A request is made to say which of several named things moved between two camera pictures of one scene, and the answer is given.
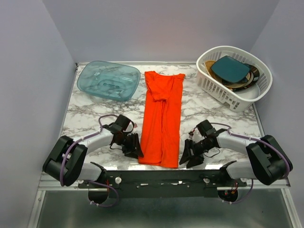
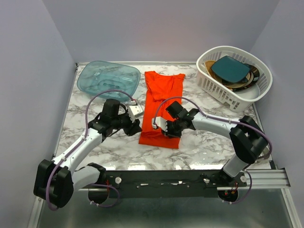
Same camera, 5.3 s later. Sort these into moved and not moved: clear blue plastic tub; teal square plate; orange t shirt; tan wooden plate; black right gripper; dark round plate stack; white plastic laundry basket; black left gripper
Moved: orange t shirt; black right gripper; black left gripper
Not moved: tan wooden plate; white plastic laundry basket; teal square plate; dark round plate stack; clear blue plastic tub
